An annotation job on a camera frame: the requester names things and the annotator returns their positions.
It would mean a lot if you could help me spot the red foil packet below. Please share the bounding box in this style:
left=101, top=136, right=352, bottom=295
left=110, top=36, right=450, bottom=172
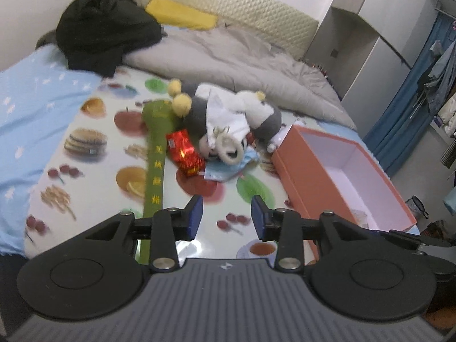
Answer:
left=166, top=128, right=206, bottom=178

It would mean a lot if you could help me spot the blue curtain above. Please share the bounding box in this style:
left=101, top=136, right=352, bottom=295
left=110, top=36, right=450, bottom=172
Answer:
left=363, top=14, right=453, bottom=178

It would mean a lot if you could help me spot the yellow pillow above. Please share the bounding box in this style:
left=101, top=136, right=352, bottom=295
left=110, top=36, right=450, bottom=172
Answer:
left=145, top=0, right=219, bottom=31

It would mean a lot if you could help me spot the green plush hammer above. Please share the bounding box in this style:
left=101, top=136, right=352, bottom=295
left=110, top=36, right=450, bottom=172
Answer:
left=137, top=100, right=182, bottom=264

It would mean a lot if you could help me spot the teal cloth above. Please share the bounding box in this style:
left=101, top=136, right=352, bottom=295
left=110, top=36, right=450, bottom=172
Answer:
left=443, top=185, right=456, bottom=218

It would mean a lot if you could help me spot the white wardrobe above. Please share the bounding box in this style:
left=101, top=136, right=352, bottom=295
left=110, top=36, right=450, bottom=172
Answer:
left=306, top=0, right=442, bottom=139

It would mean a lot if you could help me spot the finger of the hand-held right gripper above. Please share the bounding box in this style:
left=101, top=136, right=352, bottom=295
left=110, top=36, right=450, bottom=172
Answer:
left=374, top=229, right=453, bottom=254

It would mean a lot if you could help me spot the blue star blanket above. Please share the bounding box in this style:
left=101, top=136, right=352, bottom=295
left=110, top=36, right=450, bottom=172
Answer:
left=0, top=46, right=102, bottom=257

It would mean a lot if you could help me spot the white tube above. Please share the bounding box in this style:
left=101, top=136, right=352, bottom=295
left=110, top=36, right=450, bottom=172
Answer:
left=265, top=125, right=291, bottom=154

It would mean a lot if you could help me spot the grey white penguin plush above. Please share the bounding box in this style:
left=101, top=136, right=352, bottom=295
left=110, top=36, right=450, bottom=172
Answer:
left=167, top=78, right=283, bottom=150

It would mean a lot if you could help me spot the orange cardboard box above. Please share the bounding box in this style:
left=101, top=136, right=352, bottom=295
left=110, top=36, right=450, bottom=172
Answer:
left=271, top=123, right=417, bottom=262

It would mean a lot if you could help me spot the black clothing pile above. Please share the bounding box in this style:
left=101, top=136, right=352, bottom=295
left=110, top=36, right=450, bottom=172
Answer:
left=55, top=0, right=168, bottom=77

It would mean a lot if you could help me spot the hanging denim clothing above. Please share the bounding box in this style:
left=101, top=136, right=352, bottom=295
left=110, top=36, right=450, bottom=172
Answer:
left=417, top=41, right=456, bottom=115

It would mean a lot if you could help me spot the striped hanging garment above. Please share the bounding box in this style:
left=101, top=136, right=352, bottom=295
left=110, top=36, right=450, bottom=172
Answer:
left=440, top=142, right=456, bottom=168

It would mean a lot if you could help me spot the panda plush toy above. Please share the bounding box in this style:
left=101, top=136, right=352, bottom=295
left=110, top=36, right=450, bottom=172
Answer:
left=198, top=128, right=258, bottom=166

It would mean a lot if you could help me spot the hanging white jacket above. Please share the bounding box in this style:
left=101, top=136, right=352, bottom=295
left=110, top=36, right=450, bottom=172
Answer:
left=436, top=94, right=456, bottom=136

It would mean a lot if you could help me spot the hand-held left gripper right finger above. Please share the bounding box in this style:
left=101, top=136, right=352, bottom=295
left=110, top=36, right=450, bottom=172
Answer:
left=251, top=195, right=372, bottom=272

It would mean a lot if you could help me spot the food printed bed sheet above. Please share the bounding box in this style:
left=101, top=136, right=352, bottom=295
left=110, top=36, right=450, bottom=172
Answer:
left=25, top=66, right=357, bottom=261

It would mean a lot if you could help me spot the cream quilted headboard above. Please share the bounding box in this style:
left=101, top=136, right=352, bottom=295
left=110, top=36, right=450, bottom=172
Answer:
left=133, top=0, right=319, bottom=61

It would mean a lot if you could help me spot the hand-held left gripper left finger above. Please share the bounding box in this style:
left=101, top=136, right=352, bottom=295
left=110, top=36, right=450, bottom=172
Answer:
left=84, top=195, right=204, bottom=272

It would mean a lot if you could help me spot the blue face mask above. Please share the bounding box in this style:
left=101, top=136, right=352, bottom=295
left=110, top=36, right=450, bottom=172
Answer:
left=204, top=148, right=260, bottom=183

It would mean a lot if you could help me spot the grey duvet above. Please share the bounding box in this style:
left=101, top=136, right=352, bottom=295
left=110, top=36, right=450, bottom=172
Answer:
left=121, top=25, right=357, bottom=131

